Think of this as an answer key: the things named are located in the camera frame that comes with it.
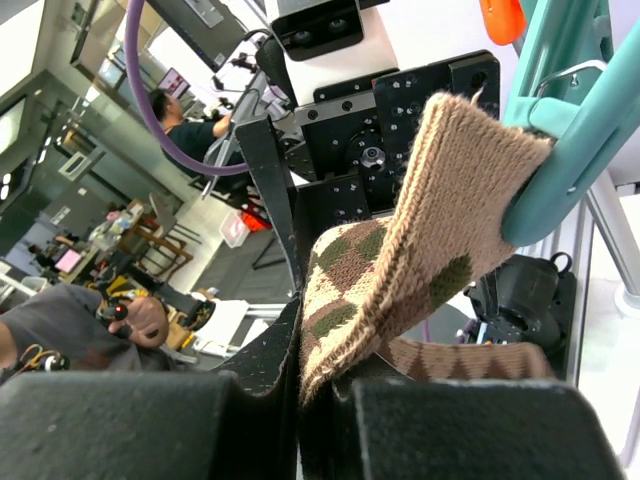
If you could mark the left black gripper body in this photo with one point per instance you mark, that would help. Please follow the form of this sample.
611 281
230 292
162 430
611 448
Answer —
359 134

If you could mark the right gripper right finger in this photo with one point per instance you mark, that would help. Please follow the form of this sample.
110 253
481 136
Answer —
374 423

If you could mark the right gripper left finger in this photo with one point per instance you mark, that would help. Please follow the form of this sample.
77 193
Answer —
234 422

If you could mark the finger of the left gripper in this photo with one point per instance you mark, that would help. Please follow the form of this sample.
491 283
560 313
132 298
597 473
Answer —
260 148

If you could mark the beige argyle sock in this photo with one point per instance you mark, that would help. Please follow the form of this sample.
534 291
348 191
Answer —
369 282

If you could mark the seated person in background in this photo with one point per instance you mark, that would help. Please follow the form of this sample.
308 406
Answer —
193 138

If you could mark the operator hand with controller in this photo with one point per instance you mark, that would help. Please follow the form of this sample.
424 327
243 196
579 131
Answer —
147 320

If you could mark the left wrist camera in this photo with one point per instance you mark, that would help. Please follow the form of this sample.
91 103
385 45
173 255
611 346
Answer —
329 41

